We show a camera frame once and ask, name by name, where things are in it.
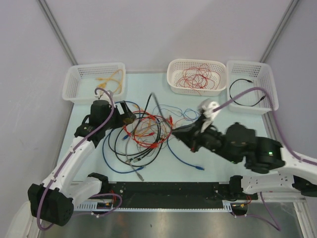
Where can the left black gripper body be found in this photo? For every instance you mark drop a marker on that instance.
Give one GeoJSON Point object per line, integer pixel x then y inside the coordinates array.
{"type": "Point", "coordinates": [116, 121]}

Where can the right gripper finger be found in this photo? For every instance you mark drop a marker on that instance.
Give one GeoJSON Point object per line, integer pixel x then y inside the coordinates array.
{"type": "Point", "coordinates": [185, 129]}
{"type": "Point", "coordinates": [185, 137]}

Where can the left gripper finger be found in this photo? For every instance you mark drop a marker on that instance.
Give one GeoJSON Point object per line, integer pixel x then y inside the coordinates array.
{"type": "Point", "coordinates": [129, 118]}
{"type": "Point", "coordinates": [125, 111]}

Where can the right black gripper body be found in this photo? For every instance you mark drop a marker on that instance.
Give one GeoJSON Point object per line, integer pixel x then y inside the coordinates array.
{"type": "Point", "coordinates": [206, 139]}

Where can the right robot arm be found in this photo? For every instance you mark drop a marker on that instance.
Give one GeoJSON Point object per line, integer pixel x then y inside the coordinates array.
{"type": "Point", "coordinates": [276, 168]}

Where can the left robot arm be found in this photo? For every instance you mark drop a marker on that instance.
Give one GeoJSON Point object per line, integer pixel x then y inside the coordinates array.
{"type": "Point", "coordinates": [55, 198]}

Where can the middle white plastic basket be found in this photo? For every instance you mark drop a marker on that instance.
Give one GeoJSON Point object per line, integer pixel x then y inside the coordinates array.
{"type": "Point", "coordinates": [196, 77]}

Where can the white plastic basket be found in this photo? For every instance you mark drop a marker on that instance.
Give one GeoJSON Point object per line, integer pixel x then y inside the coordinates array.
{"type": "Point", "coordinates": [243, 75]}
{"type": "Point", "coordinates": [82, 80]}
{"type": "Point", "coordinates": [196, 77]}

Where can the left white plastic basket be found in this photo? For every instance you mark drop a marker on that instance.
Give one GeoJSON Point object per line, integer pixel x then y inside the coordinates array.
{"type": "Point", "coordinates": [82, 80]}

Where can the right white plastic basket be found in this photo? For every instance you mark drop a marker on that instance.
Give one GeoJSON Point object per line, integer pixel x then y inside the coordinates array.
{"type": "Point", "coordinates": [243, 75]}

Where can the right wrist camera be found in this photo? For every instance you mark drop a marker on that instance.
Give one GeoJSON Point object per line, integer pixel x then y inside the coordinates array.
{"type": "Point", "coordinates": [207, 107]}

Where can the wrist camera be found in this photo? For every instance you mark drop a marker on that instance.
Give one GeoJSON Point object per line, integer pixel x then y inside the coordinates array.
{"type": "Point", "coordinates": [101, 95]}
{"type": "Point", "coordinates": [207, 107]}

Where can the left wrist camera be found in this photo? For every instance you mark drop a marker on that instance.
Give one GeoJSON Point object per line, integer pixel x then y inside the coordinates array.
{"type": "Point", "coordinates": [101, 95]}

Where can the white slotted cable duct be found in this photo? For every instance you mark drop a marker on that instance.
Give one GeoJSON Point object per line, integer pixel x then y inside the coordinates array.
{"type": "Point", "coordinates": [103, 207]}

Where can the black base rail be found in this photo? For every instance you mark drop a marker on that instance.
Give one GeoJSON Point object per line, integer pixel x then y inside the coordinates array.
{"type": "Point", "coordinates": [173, 195]}

